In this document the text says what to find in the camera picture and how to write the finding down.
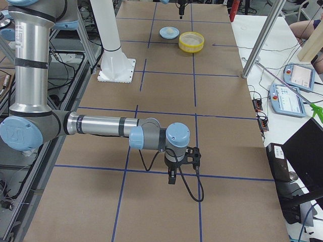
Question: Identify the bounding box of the aluminium frame post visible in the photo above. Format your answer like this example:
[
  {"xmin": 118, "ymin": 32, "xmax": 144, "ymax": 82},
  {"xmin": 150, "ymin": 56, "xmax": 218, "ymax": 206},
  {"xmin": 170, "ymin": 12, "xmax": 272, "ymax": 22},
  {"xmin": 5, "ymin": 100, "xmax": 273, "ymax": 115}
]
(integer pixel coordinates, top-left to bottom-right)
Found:
[{"xmin": 242, "ymin": 0, "xmax": 286, "ymax": 79}]

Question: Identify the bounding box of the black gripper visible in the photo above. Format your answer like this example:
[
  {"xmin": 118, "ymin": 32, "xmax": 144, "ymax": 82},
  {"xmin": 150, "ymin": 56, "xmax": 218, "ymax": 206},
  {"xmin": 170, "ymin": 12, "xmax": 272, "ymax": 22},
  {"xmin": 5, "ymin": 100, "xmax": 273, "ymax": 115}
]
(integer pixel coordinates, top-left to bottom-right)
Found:
[
  {"xmin": 178, "ymin": 0, "xmax": 185, "ymax": 19},
  {"xmin": 166, "ymin": 161, "xmax": 178, "ymax": 185}
]

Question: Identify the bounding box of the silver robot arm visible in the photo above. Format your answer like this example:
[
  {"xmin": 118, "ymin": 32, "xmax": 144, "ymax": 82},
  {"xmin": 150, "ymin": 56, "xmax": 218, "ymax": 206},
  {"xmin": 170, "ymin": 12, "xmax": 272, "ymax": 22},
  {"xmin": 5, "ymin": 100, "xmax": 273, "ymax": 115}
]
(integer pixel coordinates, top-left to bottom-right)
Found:
[{"xmin": 1, "ymin": 1, "xmax": 190, "ymax": 184}]

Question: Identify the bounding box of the lower small orange circuit board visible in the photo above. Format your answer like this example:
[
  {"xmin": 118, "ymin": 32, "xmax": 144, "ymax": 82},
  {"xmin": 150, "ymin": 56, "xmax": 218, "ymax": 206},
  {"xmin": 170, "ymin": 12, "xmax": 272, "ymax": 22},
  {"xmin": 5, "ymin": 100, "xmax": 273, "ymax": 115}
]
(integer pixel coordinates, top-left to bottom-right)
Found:
[{"xmin": 257, "ymin": 116, "xmax": 269, "ymax": 132}]

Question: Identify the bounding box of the light blue plate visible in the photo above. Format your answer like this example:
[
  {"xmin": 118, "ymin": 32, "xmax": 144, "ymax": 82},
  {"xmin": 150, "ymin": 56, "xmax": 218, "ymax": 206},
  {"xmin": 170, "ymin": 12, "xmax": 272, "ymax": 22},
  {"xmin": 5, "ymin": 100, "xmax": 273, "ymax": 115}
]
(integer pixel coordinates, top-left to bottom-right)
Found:
[{"xmin": 159, "ymin": 26, "xmax": 180, "ymax": 39}]

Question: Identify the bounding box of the small orange circuit board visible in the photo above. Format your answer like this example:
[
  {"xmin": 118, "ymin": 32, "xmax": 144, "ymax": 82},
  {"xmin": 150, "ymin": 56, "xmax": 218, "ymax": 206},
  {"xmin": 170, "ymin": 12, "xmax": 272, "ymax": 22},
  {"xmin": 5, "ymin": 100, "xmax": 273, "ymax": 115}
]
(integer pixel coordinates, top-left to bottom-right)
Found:
[
  {"xmin": 257, "ymin": 116, "xmax": 269, "ymax": 132},
  {"xmin": 252, "ymin": 99, "xmax": 263, "ymax": 112}
]

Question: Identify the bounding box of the far teach pendant tablet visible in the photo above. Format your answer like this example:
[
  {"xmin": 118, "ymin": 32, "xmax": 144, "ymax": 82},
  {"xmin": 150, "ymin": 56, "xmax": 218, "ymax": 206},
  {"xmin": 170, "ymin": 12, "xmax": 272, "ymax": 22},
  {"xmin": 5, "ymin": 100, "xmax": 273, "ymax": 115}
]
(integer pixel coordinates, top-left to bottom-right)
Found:
[{"xmin": 283, "ymin": 63, "xmax": 315, "ymax": 92}]

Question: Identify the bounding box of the seated person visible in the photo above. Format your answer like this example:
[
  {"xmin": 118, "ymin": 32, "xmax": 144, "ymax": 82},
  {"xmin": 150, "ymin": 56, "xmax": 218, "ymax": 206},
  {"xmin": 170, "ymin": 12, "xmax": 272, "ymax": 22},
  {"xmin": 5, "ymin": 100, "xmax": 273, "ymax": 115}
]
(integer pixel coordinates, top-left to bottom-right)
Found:
[{"xmin": 289, "ymin": 20, "xmax": 321, "ymax": 44}]

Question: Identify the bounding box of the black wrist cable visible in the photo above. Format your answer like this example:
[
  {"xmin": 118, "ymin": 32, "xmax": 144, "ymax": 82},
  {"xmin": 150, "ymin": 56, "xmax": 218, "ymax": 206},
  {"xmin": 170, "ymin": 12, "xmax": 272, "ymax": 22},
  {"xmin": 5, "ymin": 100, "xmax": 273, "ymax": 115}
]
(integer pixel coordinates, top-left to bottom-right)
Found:
[{"xmin": 138, "ymin": 147, "xmax": 204, "ymax": 202}]

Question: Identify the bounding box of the black desktop computer box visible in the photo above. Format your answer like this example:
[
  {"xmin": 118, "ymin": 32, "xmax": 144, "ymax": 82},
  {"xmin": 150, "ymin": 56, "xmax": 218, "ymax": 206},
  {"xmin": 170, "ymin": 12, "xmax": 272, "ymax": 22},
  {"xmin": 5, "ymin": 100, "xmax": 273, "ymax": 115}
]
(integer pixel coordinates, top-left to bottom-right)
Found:
[{"xmin": 266, "ymin": 143, "xmax": 313, "ymax": 227}]

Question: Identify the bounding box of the upper small orange circuit board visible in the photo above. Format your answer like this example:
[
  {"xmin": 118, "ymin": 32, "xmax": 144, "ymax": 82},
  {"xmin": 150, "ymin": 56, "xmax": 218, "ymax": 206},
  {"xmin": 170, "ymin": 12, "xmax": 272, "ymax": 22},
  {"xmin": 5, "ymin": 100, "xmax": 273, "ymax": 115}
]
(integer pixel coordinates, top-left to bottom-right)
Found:
[{"xmin": 252, "ymin": 99, "xmax": 263, "ymax": 112}]

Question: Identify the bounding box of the yellow rimmed steamer basket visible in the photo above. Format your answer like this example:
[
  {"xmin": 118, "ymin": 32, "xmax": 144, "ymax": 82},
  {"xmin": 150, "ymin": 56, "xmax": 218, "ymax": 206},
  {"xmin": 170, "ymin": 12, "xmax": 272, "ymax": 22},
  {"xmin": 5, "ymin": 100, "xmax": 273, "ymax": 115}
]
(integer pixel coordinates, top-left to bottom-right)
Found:
[{"xmin": 178, "ymin": 31, "xmax": 205, "ymax": 53}]

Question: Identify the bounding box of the black monitor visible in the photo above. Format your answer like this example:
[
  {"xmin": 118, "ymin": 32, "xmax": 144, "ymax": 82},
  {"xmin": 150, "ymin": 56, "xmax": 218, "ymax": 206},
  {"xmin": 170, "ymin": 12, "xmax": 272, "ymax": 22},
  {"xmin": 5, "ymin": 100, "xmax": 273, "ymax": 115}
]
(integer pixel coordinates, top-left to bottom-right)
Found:
[{"xmin": 281, "ymin": 117, "xmax": 323, "ymax": 210}]

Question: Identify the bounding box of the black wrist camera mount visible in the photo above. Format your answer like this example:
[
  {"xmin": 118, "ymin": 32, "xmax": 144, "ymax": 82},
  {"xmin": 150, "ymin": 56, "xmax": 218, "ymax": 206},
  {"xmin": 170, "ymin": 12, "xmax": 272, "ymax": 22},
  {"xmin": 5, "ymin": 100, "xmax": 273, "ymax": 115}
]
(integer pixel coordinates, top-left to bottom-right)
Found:
[{"xmin": 183, "ymin": 147, "xmax": 201, "ymax": 170}]

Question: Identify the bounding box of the red cylinder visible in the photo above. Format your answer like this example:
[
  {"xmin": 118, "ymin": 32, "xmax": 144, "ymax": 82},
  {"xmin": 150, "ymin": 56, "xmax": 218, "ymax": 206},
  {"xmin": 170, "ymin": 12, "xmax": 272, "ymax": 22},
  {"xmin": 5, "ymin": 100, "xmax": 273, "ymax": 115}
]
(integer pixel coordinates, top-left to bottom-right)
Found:
[{"xmin": 229, "ymin": 0, "xmax": 240, "ymax": 22}]

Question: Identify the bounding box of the teach pendant tablet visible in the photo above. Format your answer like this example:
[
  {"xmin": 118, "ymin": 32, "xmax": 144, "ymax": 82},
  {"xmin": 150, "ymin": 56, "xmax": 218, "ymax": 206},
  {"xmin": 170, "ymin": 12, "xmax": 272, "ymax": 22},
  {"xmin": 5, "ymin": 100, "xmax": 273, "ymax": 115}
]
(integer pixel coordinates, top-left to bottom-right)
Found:
[
  {"xmin": 283, "ymin": 63, "xmax": 315, "ymax": 92},
  {"xmin": 269, "ymin": 84, "xmax": 306, "ymax": 117}
]

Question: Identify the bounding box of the grabber stick with green handle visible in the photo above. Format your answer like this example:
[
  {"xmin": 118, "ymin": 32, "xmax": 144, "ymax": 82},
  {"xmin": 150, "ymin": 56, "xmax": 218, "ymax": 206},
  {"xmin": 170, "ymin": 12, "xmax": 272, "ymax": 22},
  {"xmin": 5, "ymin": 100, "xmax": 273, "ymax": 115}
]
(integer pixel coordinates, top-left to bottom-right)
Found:
[{"xmin": 255, "ymin": 59, "xmax": 322, "ymax": 122}]

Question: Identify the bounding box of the near teach pendant tablet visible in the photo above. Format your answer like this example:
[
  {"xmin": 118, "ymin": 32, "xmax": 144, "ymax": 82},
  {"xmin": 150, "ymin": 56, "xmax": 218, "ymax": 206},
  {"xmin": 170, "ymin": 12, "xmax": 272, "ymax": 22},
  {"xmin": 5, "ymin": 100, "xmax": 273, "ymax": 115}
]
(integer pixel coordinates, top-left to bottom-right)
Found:
[{"xmin": 269, "ymin": 84, "xmax": 306, "ymax": 117}]

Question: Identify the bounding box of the wooden beam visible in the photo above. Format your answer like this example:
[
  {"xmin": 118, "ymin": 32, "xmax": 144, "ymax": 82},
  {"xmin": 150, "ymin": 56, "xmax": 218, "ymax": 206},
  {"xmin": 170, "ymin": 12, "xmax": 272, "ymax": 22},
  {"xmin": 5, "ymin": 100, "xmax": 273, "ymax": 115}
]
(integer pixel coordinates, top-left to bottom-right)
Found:
[{"xmin": 297, "ymin": 21, "xmax": 323, "ymax": 62}]

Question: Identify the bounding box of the white pedestal column with base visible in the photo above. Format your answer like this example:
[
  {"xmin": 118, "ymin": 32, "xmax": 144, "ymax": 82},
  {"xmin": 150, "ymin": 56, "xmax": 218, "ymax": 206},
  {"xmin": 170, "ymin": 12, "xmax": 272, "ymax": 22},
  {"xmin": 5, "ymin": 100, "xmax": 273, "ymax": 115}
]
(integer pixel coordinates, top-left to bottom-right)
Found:
[{"xmin": 90, "ymin": 0, "xmax": 136, "ymax": 83}]

